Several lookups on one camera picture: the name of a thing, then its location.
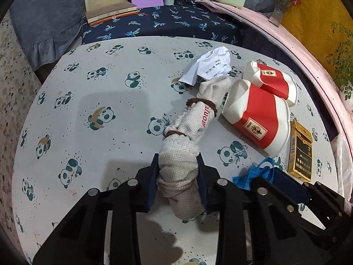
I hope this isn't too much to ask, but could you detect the glass vase with flowers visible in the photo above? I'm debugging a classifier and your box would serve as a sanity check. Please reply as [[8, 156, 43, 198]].
[[269, 0, 302, 28]]

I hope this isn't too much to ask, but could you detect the navy leaf print cloth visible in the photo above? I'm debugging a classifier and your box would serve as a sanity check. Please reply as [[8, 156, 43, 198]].
[[82, 3, 246, 46]]

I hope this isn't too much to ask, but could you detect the white receipt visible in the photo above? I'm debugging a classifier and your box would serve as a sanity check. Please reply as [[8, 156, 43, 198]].
[[180, 46, 232, 86]]

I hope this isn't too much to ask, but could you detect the grey towel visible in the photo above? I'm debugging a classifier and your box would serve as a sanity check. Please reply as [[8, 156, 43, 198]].
[[157, 76, 232, 220]]

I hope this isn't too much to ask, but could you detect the gold black cigarette box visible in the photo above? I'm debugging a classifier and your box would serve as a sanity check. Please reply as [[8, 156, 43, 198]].
[[287, 120, 313, 182]]

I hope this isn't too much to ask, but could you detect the yellow blanket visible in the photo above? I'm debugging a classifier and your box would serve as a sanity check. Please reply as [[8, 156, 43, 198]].
[[281, 0, 352, 77]]

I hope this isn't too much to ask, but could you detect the potted green plant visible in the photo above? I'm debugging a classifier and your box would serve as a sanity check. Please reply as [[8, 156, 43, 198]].
[[326, 22, 352, 100]]

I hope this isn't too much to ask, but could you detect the red white paper cup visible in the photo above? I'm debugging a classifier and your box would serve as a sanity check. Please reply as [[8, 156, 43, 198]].
[[222, 79, 290, 157], [243, 61, 299, 107]]

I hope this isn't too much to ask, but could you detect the blue grey blanket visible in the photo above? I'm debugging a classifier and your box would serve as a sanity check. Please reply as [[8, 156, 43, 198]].
[[9, 0, 277, 71]]

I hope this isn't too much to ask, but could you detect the panda print tablecloth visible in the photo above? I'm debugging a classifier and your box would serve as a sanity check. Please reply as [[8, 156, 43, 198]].
[[12, 36, 338, 264]]

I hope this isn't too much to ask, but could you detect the pink bed sheet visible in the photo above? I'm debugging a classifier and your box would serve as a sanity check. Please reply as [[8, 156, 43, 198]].
[[195, 0, 352, 199]]

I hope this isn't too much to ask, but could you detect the blue plastic wrapper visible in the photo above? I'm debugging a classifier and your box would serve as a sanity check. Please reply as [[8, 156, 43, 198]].
[[232, 157, 275, 191]]

